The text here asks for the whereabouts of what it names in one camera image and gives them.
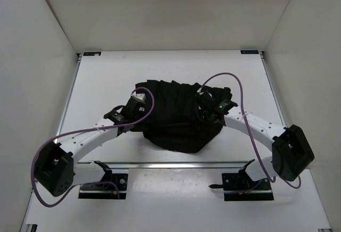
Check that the aluminium table rail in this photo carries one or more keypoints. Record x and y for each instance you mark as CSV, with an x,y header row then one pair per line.
x,y
67,92

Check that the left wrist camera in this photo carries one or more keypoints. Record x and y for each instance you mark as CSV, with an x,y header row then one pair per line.
x,y
139,97

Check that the right blue table label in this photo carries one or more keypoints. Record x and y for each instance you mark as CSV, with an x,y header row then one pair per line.
x,y
249,52

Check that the left blue table label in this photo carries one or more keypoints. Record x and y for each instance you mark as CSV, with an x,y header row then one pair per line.
x,y
91,54

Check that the black pleated skirt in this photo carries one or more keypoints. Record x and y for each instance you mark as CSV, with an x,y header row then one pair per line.
x,y
177,121

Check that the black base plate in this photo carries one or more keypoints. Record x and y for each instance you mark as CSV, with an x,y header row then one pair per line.
x,y
237,188
113,186

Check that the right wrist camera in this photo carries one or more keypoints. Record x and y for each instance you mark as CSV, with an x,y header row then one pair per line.
x,y
205,100

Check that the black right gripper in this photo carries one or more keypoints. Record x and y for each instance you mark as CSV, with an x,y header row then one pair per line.
x,y
200,110

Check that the blue table label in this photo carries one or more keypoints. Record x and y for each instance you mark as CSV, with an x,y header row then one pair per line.
x,y
91,54
249,52

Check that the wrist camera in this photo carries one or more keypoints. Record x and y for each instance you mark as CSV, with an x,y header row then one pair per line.
x,y
139,97
205,100

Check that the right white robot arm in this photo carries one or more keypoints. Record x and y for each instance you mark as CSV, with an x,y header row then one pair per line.
x,y
290,150

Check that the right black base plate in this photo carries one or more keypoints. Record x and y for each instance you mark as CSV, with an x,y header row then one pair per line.
x,y
237,188

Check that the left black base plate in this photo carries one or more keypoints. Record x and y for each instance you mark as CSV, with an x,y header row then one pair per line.
x,y
113,186

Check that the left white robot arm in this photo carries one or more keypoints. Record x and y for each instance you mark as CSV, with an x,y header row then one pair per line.
x,y
57,166

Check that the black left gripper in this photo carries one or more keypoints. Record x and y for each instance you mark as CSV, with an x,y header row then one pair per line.
x,y
143,111

